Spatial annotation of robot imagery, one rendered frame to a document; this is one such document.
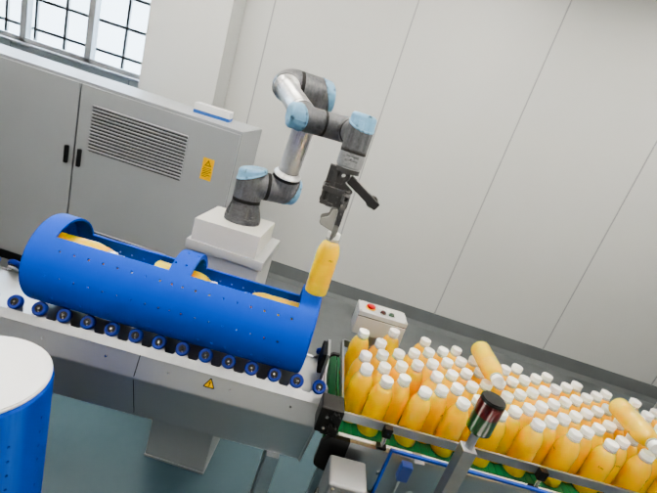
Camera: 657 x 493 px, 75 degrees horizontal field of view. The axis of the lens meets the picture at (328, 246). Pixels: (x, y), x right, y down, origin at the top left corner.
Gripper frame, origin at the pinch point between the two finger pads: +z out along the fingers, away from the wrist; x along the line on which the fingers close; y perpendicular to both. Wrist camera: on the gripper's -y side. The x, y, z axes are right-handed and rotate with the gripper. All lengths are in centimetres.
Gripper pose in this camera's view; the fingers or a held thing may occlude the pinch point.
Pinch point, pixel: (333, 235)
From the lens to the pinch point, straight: 127.1
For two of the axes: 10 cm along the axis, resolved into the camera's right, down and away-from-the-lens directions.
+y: -9.5, -3.0, -0.6
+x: -0.2, 2.7, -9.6
